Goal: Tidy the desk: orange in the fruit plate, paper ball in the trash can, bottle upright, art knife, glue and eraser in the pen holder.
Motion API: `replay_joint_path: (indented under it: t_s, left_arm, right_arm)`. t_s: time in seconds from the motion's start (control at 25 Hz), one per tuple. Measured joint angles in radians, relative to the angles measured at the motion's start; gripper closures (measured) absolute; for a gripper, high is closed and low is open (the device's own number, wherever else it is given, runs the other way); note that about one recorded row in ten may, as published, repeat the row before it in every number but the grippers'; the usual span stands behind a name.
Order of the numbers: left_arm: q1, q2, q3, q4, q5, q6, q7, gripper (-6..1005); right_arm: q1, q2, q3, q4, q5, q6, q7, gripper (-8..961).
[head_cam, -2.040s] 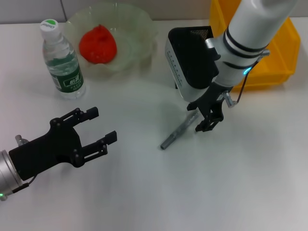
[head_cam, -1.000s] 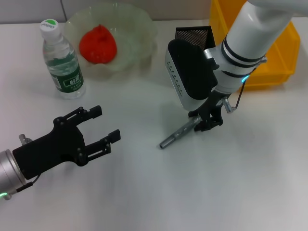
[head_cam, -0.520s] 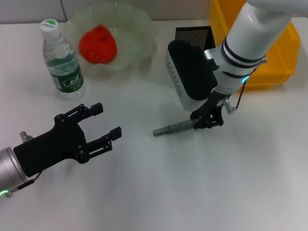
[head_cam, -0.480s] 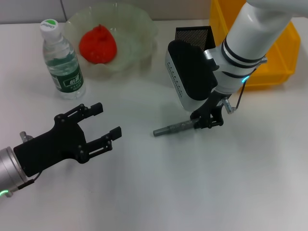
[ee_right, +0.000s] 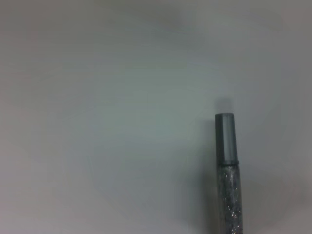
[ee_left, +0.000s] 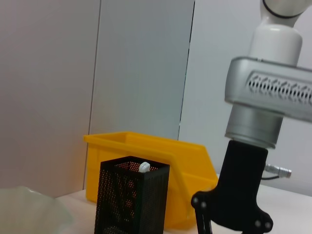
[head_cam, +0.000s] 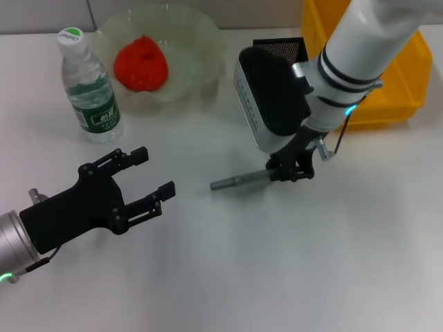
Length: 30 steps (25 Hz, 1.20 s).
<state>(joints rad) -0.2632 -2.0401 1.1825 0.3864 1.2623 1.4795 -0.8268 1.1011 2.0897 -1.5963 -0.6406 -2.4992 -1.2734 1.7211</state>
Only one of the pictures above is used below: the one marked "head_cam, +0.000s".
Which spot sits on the clear green-label water bottle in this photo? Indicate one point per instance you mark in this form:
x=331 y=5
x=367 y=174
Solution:
x=93 y=103

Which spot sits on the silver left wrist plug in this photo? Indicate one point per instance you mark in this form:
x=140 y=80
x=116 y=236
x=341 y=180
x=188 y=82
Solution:
x=36 y=196

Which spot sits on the orange fruit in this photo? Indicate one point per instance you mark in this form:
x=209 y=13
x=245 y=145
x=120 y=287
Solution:
x=142 y=65

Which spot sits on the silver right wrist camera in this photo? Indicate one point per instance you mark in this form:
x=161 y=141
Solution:
x=277 y=97

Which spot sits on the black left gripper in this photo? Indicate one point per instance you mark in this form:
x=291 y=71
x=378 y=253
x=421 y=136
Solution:
x=79 y=207

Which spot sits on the grey marker pen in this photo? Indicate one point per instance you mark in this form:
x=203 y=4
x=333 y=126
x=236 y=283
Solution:
x=235 y=180

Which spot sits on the yellow plastic bin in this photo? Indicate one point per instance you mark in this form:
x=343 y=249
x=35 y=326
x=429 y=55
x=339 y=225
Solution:
x=408 y=86

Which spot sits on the black mesh pen holder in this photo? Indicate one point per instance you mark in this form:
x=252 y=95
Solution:
x=277 y=45

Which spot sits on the green glass fruit bowl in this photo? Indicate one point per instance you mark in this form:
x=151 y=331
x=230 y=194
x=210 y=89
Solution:
x=194 y=52

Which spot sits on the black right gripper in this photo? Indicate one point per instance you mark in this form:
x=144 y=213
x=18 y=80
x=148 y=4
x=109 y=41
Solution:
x=301 y=145

